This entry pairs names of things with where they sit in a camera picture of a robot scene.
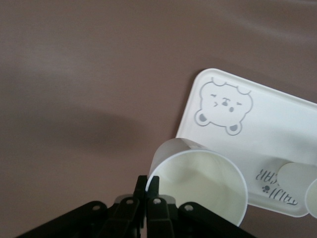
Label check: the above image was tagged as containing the cream bear print tray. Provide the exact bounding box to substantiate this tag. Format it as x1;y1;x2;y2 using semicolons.
173;68;317;218

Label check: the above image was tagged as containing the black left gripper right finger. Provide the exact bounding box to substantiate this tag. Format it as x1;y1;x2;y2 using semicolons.
146;176;179;238

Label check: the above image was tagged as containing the white plastic cup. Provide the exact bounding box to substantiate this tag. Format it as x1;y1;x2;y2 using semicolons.
146;138;249;228
276;162;317;216

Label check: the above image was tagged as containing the brown table cover mat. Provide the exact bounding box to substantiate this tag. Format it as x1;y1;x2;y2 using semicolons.
0;0;317;238

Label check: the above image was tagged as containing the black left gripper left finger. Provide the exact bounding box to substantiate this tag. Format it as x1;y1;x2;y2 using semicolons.
106;175;147;238

